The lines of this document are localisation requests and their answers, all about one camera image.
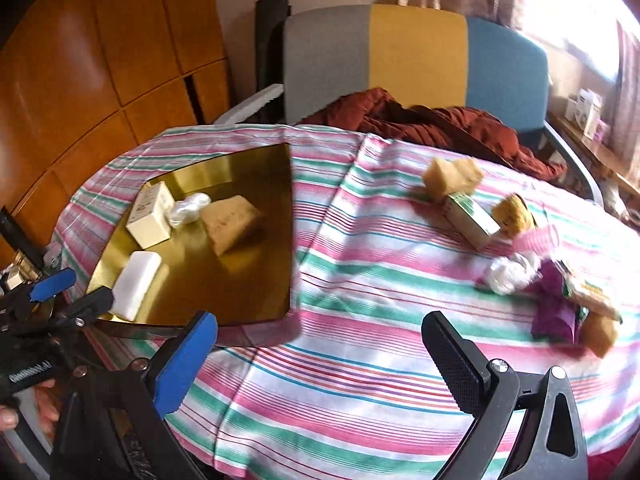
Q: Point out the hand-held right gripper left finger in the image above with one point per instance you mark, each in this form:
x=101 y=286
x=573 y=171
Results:
x=182 y=360

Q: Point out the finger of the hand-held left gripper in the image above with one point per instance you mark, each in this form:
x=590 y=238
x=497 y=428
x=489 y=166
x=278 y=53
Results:
x=52 y=284
x=92 y=305

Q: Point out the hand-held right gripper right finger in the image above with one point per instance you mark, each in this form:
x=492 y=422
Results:
x=455 y=360

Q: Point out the gold metal tray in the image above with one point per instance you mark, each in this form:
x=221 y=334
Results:
x=240 y=285

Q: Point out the white plastic wrap ball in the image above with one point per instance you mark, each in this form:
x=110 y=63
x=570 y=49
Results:
x=510 y=272
x=187 y=208

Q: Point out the purple plastic item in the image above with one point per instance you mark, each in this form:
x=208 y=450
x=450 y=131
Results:
x=552 y=310

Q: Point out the green and white box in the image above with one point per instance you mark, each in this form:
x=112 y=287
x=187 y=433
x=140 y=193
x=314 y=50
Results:
x=470 y=220

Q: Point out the pink hair roller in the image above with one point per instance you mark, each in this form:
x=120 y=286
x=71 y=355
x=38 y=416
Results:
x=535 y=239

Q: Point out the green yellow snack packet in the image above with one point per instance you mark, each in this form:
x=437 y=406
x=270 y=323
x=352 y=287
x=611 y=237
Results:
x=592 y=295

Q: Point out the yellow sponge block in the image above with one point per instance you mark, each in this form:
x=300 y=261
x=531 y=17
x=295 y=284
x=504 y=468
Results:
x=452 y=175
x=597 y=335

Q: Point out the person's left hand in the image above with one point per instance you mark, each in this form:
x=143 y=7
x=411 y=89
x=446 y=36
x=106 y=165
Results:
x=45 y=412

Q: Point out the flat white box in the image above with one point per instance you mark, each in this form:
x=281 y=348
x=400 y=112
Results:
x=135 y=285

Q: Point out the cream cardboard box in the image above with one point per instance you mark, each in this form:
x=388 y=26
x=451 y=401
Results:
x=150 y=217

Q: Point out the striped tablecloth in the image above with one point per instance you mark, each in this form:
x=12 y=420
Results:
x=350 y=260

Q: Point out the brown sponge block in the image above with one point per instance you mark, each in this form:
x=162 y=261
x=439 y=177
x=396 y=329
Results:
x=512 y=212

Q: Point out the wooden wardrobe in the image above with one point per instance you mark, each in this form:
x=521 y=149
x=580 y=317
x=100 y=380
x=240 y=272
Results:
x=100 y=60

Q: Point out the red-brown garment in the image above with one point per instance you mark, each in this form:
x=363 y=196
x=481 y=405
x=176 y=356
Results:
x=450 y=125

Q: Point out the wooden shelf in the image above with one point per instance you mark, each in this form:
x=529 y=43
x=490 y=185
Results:
x=600 y=152

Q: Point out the white foam piece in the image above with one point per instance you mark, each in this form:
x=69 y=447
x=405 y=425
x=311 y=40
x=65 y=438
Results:
x=250 y=102

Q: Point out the white boxes on shelf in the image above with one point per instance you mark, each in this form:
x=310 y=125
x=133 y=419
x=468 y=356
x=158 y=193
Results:
x=585 y=110

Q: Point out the grey yellow blue chair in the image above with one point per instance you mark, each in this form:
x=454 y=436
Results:
x=415 y=60

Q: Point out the black rolled mat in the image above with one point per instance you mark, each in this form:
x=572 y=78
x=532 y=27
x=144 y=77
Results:
x=270 y=50

